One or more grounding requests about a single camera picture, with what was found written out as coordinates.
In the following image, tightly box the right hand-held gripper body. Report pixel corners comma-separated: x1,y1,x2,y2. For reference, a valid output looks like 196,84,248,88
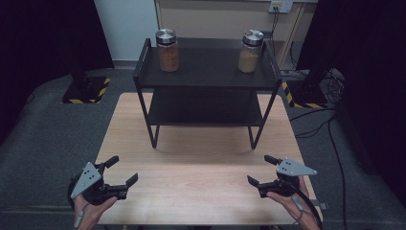
258,157,319,198

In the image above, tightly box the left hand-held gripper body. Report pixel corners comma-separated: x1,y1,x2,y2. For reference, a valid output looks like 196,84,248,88
68,161,129,206

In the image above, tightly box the black two-tier metal rack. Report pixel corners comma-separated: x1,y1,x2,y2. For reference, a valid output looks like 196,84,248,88
132,37,283,150

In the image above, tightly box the glass jar yellow spice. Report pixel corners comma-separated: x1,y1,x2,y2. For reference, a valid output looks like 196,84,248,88
237,29,265,74

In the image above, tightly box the glass jar brown spice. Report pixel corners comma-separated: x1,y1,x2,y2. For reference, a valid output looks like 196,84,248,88
155,28,180,73

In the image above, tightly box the person's left hand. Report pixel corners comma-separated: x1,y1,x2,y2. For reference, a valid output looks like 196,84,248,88
74,193,119,230

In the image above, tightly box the person's right hand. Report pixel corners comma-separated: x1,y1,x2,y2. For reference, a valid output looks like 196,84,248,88
266,185,320,230

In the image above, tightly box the black stand hazard-striped base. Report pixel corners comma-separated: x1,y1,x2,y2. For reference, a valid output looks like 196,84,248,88
61,47,112,104
281,63,329,109

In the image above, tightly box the dark curtain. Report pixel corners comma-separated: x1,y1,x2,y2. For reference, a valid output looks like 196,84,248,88
0,0,115,147
296,0,406,207

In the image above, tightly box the beige wooden cabinet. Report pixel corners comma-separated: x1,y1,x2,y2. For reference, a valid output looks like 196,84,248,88
154,0,318,69

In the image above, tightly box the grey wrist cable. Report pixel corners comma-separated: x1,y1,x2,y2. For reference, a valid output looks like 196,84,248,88
74,202,92,229
291,195,312,224

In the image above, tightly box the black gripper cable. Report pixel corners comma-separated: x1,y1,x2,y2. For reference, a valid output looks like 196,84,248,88
295,186,324,230

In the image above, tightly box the long black floor cable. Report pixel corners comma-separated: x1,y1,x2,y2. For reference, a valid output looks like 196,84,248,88
327,117,349,221

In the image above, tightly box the tangle of black cables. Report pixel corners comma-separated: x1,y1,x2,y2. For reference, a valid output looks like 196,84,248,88
319,70,347,106

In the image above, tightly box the black plugged power cable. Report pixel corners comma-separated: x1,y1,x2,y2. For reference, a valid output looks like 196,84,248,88
270,6,280,33

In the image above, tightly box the white wall socket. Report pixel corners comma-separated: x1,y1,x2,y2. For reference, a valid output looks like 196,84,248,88
267,0,294,14

